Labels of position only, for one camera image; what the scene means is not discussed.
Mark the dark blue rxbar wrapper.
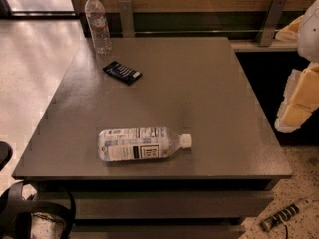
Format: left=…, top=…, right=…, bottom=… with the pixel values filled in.
left=103, top=61, right=143, bottom=86

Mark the black cable on floor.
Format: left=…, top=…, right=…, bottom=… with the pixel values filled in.
left=278, top=212, right=289, bottom=239

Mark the grey table with shelves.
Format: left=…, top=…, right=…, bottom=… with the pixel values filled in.
left=13, top=38, right=292, bottom=239

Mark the left metal wall bracket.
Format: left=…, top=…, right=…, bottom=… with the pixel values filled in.
left=118, top=0, right=135, bottom=38

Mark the right metal wall bracket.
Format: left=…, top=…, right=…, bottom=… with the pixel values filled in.
left=257, top=0, right=287, bottom=47

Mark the power strip on floor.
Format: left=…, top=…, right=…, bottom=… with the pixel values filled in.
left=259, top=198, right=313, bottom=232

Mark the metal wall bracket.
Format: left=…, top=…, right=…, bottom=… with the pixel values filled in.
left=257, top=0, right=287, bottom=47
left=118, top=0, right=135, bottom=38

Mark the black chair base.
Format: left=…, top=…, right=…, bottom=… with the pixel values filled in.
left=0, top=141, right=77, bottom=239

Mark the upright clear water bottle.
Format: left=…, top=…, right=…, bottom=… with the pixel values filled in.
left=85, top=0, right=112, bottom=55

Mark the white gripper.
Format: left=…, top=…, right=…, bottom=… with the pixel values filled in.
left=275, top=0, right=319, bottom=133

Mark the lying clear labelled water bottle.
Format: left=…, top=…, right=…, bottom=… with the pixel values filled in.
left=98, top=126, right=192, bottom=162

